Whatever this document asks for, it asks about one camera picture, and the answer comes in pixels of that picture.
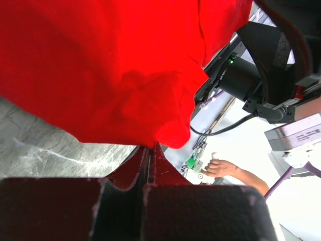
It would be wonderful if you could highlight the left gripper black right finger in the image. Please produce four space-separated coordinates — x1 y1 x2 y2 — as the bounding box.
141 145 275 240

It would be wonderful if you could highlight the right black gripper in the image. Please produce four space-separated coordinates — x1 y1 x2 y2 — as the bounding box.
237 1 320 124

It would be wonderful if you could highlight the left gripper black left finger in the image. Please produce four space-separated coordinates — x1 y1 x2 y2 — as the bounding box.
1 147 148 240

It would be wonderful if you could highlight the red t shirt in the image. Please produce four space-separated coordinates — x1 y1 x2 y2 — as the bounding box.
1 1 252 149

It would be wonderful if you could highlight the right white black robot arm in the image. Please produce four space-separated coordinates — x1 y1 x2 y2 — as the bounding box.
195 1 320 124

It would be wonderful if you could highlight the person bare forearm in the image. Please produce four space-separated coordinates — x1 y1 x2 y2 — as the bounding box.
234 168 269 196

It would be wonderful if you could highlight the person bare hand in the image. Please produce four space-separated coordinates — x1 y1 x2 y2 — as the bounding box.
201 159 242 179

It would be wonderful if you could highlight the thin black cable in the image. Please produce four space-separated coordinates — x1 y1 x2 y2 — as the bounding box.
189 111 259 137

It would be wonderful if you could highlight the aluminium extrusion frame rail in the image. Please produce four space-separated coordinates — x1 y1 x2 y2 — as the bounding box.
173 0 276 184

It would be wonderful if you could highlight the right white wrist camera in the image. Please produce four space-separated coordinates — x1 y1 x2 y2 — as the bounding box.
264 116 320 169

